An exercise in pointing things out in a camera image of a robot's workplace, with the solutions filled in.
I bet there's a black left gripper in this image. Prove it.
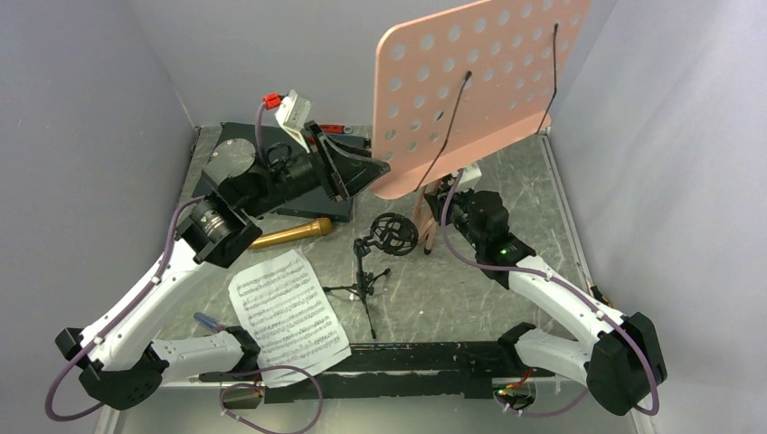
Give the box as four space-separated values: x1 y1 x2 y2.
242 120 391 219

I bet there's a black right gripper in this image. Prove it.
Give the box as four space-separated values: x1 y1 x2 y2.
428 180 485 251

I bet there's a pink perforated music stand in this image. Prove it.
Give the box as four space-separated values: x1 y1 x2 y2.
371 0 591 250

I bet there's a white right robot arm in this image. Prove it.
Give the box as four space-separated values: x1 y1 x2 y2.
424 184 668 416

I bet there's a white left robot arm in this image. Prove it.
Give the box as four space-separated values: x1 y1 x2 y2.
55 121 390 410

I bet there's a gold microphone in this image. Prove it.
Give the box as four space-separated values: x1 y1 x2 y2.
250 217 333 250

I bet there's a black microphone tripod stand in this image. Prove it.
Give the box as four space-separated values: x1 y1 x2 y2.
322 212 420 340

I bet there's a printed sheet music page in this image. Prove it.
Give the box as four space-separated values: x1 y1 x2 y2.
228 250 351 388

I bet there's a yellow black tool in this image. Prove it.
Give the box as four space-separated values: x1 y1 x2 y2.
589 285 612 307

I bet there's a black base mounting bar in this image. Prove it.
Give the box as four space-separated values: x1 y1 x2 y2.
197 341 558 403

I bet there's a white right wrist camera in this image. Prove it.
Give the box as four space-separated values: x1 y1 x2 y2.
457 163 482 191

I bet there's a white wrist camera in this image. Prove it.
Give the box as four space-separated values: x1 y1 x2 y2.
457 163 482 191
262 90 312 154

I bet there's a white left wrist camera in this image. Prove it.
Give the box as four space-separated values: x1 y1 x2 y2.
262 90 312 154

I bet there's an aluminium rail right edge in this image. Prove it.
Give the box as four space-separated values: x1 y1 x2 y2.
535 126 658 434

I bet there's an aluminium front rail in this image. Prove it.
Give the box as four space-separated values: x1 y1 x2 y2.
109 345 639 388

